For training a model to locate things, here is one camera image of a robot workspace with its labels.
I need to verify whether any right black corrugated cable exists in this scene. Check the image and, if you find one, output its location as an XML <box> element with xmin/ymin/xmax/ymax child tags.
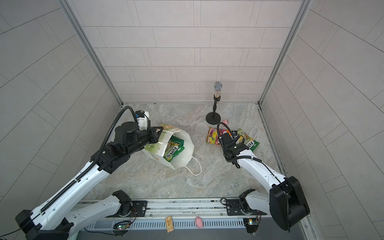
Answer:
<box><xmin>216</xmin><ymin>121</ymin><xmax>290</xmax><ymax>232</ymax></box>

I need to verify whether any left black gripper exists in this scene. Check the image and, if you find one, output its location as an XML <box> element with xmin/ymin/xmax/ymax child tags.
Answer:
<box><xmin>123</xmin><ymin>125</ymin><xmax>165</xmax><ymax>158</ymax></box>

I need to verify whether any pink oval eraser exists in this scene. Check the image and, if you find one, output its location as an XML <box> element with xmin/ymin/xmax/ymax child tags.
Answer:
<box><xmin>195</xmin><ymin>217</ymin><xmax>204</xmax><ymax>229</ymax></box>

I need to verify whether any right circuit board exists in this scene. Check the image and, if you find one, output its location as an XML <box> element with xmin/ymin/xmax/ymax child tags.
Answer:
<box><xmin>243</xmin><ymin>219</ymin><xmax>260</xmax><ymax>234</ymax></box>

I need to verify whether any black corrugated cable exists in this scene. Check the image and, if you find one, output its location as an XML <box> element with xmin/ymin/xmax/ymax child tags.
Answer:
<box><xmin>216</xmin><ymin>121</ymin><xmax>290</xmax><ymax>232</ymax></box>
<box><xmin>40</xmin><ymin>105</ymin><xmax>151</xmax><ymax>212</ymax></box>

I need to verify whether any green fox's candy bag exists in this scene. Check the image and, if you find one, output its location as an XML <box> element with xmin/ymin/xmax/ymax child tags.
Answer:
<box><xmin>236</xmin><ymin>129</ymin><xmax>260</xmax><ymax>152</ymax></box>
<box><xmin>163</xmin><ymin>136</ymin><xmax>185</xmax><ymax>162</ymax></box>

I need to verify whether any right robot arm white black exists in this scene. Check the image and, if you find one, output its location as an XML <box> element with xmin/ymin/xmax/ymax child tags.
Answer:
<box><xmin>219</xmin><ymin>133</ymin><xmax>310</xmax><ymax>231</ymax></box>

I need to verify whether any left circuit board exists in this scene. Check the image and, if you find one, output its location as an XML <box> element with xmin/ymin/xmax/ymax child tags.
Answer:
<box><xmin>113</xmin><ymin>221</ymin><xmax>131</xmax><ymax>236</ymax></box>

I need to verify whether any wooden tag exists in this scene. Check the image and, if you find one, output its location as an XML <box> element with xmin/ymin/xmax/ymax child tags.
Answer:
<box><xmin>165</xmin><ymin>216</ymin><xmax>174</xmax><ymax>233</ymax></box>

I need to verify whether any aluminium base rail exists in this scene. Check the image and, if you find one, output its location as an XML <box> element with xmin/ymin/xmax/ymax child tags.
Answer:
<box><xmin>82</xmin><ymin>196</ymin><xmax>310</xmax><ymax>232</ymax></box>

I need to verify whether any left black corrugated cable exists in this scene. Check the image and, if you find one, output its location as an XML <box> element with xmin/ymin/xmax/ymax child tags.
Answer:
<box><xmin>40</xmin><ymin>105</ymin><xmax>151</xmax><ymax>212</ymax></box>

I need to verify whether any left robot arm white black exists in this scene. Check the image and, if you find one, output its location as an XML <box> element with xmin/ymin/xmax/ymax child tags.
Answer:
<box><xmin>16</xmin><ymin>122</ymin><xmax>164</xmax><ymax>240</ymax></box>

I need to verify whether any black microphone stand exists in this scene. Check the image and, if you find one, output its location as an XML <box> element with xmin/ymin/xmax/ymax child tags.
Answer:
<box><xmin>206</xmin><ymin>95</ymin><xmax>221</xmax><ymax>125</ymax></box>

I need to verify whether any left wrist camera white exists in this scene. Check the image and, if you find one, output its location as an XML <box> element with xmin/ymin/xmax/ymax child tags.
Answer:
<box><xmin>135</xmin><ymin>111</ymin><xmax>150</xmax><ymax>131</ymax></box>

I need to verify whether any orange Fox's fruits candy bag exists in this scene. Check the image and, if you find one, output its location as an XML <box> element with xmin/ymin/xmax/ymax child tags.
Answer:
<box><xmin>206</xmin><ymin>127</ymin><xmax>232</xmax><ymax>146</ymax></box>

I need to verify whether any circuit board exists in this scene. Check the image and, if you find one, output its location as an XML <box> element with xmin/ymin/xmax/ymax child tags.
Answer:
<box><xmin>243</xmin><ymin>219</ymin><xmax>260</xmax><ymax>234</ymax></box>
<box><xmin>113</xmin><ymin>221</ymin><xmax>131</xmax><ymax>236</ymax></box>

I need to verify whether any white paper bag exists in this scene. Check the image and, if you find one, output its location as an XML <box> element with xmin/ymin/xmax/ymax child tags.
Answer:
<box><xmin>144</xmin><ymin>124</ymin><xmax>201</xmax><ymax>176</ymax></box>

